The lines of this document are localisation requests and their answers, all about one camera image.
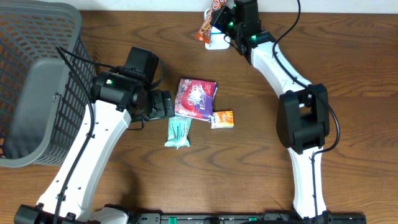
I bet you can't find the orange brown wafer bar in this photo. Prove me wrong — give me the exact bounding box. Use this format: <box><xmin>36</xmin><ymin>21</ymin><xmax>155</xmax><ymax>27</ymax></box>
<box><xmin>195</xmin><ymin>0</ymin><xmax>228</xmax><ymax>44</ymax></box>

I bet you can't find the teal snack packet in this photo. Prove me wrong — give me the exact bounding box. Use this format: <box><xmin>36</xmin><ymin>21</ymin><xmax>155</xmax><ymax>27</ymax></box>
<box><xmin>164</xmin><ymin>116</ymin><xmax>192</xmax><ymax>149</ymax></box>

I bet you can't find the red purple snack bag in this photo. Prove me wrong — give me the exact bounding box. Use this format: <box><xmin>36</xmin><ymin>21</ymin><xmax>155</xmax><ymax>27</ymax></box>
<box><xmin>175</xmin><ymin>78</ymin><xmax>218</xmax><ymax>122</ymax></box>

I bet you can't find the small orange snack packet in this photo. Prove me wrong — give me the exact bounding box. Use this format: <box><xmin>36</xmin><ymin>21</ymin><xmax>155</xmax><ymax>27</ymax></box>
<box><xmin>211</xmin><ymin>111</ymin><xmax>234</xmax><ymax>129</ymax></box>

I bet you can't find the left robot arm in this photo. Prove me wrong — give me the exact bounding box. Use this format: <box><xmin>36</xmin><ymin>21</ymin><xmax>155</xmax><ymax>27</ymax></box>
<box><xmin>14</xmin><ymin>71</ymin><xmax>174</xmax><ymax>223</ymax></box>

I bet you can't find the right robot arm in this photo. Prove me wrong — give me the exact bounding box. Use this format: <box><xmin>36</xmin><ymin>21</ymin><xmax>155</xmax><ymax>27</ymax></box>
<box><xmin>210</xmin><ymin>1</ymin><xmax>334</xmax><ymax>223</ymax></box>

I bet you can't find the white barcode scanner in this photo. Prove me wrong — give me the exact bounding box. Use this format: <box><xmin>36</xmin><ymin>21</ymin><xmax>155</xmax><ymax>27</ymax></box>
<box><xmin>205</xmin><ymin>27</ymin><xmax>229</xmax><ymax>50</ymax></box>

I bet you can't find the grey plastic mesh basket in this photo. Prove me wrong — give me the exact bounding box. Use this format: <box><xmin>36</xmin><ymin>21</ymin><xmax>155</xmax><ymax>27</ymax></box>
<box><xmin>1</xmin><ymin>1</ymin><xmax>96</xmax><ymax>168</ymax></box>

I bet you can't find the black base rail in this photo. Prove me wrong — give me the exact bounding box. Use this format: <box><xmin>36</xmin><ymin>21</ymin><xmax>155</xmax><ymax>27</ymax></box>
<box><xmin>88</xmin><ymin>208</ymin><xmax>367</xmax><ymax>224</ymax></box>

